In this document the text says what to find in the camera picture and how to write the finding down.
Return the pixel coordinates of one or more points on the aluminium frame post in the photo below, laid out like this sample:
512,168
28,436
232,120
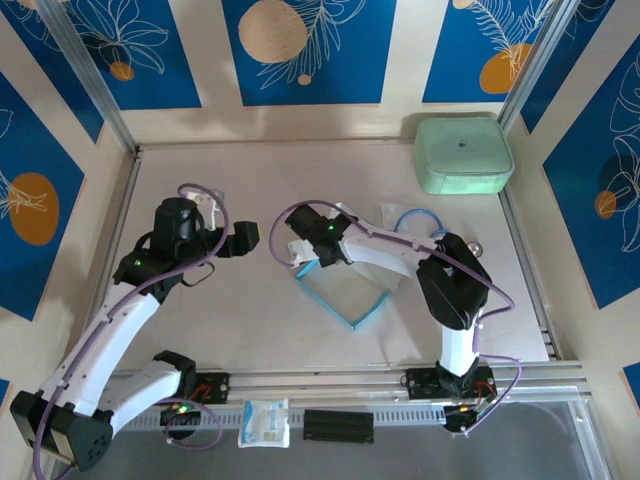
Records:
85,70
537,65

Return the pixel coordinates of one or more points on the long aluminium base rail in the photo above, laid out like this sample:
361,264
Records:
325,385

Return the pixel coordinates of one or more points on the small black circuit board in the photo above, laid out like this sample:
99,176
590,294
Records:
180,412
465,417

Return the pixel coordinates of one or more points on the clear plastic packet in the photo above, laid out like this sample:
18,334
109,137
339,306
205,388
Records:
390,215

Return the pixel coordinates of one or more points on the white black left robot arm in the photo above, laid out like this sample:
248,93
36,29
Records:
105,340

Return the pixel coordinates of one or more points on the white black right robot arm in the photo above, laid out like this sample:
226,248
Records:
385,250

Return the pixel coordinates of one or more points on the aluminium side rail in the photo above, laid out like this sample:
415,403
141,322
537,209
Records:
530,280
127,200

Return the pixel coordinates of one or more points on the white tissue packet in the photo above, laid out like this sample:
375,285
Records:
264,422

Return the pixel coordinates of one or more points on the black rectangular block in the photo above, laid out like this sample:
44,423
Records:
339,426

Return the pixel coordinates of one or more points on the mint green zip case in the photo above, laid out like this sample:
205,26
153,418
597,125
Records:
462,155

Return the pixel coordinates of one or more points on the teal paper box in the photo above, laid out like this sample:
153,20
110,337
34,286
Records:
350,300

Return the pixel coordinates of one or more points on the small shiny metal ball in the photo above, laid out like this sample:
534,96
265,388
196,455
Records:
475,248

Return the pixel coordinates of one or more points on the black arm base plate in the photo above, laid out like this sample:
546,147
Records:
215,387
420,382

